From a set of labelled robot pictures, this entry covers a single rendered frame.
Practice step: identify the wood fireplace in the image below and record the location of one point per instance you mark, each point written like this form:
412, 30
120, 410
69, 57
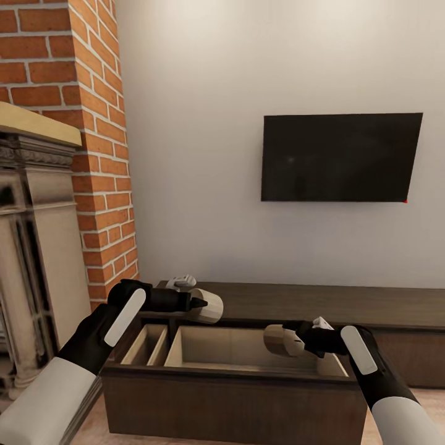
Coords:
43, 284

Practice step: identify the pillar candle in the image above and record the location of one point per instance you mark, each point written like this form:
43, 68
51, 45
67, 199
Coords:
282, 341
208, 314

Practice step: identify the cabinet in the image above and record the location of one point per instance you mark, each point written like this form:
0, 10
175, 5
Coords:
218, 382

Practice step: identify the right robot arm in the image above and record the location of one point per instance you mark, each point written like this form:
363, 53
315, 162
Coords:
400, 419

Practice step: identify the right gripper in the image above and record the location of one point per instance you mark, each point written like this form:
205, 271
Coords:
312, 337

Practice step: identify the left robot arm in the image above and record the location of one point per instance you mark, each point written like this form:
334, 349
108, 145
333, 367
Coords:
43, 412

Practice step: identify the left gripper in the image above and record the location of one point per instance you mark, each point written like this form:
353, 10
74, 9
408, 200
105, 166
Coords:
179, 301

